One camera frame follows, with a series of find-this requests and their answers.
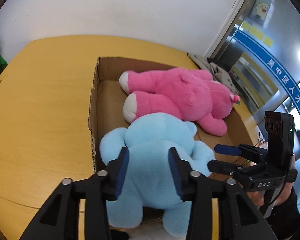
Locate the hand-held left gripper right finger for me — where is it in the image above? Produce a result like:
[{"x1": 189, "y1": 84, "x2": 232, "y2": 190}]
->
[{"x1": 168, "y1": 147, "x2": 278, "y2": 240}]

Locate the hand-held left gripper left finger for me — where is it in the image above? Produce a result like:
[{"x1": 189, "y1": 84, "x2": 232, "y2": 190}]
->
[{"x1": 20, "y1": 146, "x2": 129, "y2": 240}]

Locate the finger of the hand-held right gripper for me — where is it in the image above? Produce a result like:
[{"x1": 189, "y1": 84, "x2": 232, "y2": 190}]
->
[
  {"x1": 207, "y1": 160, "x2": 255, "y2": 177},
  {"x1": 214, "y1": 144, "x2": 268, "y2": 160}
]

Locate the light blue plush toy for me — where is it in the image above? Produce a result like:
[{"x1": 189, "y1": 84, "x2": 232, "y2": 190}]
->
[{"x1": 99, "y1": 112, "x2": 215, "y2": 238}]

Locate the pink plush bear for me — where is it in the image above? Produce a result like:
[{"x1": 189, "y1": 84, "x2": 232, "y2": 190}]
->
[{"x1": 119, "y1": 67, "x2": 241, "y2": 137}]

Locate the cardboard box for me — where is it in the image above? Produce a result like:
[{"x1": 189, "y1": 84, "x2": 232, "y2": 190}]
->
[{"x1": 89, "y1": 57, "x2": 260, "y2": 227}]

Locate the person's right forearm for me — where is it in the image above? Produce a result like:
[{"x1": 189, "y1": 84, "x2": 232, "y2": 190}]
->
[{"x1": 271, "y1": 187, "x2": 300, "y2": 240}]

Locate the person's right hand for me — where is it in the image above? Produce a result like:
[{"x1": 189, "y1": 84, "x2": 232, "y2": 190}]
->
[{"x1": 249, "y1": 180, "x2": 294, "y2": 207}]

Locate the glass partition door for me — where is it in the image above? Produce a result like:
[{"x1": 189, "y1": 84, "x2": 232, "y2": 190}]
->
[{"x1": 205, "y1": 0, "x2": 300, "y2": 205}]

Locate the grey tote bag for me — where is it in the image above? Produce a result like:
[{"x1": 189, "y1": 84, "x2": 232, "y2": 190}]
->
[{"x1": 187, "y1": 52, "x2": 238, "y2": 95}]

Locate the blue banner strip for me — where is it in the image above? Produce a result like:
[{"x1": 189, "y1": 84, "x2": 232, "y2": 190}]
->
[{"x1": 234, "y1": 29, "x2": 300, "y2": 130}]

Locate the cartoon poster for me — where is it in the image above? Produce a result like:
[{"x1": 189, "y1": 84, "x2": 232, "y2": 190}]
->
[{"x1": 249, "y1": 0, "x2": 274, "y2": 25}]

